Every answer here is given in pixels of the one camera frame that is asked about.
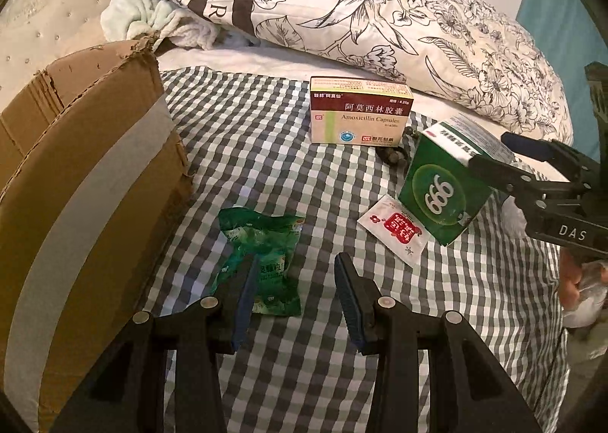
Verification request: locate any green snack packet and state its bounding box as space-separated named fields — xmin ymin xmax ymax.
xmin=217 ymin=206 xmax=306 ymax=318

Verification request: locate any maroon and white medicine box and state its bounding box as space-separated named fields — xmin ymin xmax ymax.
xmin=309 ymin=75 xmax=413 ymax=145

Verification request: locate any teal curtain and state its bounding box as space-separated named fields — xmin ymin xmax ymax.
xmin=515 ymin=0 xmax=608 ymax=130

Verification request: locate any light green towel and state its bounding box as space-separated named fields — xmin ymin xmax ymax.
xmin=100 ymin=0 xmax=225 ymax=52

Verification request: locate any green checked blanket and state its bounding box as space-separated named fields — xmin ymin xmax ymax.
xmin=141 ymin=67 xmax=572 ymax=433

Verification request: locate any beige tufted headboard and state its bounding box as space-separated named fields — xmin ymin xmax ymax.
xmin=0 ymin=0 xmax=154 ymax=78

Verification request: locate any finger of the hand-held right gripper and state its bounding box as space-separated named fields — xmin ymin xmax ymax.
xmin=468 ymin=150 xmax=540 ymax=206
xmin=501 ymin=130 xmax=578 ymax=168

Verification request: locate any red and white sachet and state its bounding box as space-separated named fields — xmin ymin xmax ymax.
xmin=356 ymin=194 xmax=426 ymax=268

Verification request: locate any green medicine box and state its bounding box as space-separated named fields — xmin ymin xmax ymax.
xmin=397 ymin=112 xmax=517 ymax=247

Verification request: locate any dark bead string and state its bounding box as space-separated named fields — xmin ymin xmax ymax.
xmin=377 ymin=126 xmax=420 ymax=171

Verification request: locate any floral printed pillow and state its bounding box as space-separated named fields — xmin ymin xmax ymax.
xmin=139 ymin=0 xmax=574 ymax=147

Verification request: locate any brown cardboard box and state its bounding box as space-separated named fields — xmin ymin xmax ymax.
xmin=0 ymin=34 xmax=195 ymax=417

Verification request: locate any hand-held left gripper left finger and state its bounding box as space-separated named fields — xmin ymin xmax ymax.
xmin=50 ymin=255 xmax=262 ymax=433

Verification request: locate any white crumpled tissue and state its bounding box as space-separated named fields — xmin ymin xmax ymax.
xmin=564 ymin=260 xmax=608 ymax=330

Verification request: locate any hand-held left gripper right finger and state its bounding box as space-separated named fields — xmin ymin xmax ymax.
xmin=334 ymin=251 xmax=542 ymax=433

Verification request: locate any person's right hand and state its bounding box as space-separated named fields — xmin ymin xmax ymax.
xmin=558 ymin=251 xmax=584 ymax=315

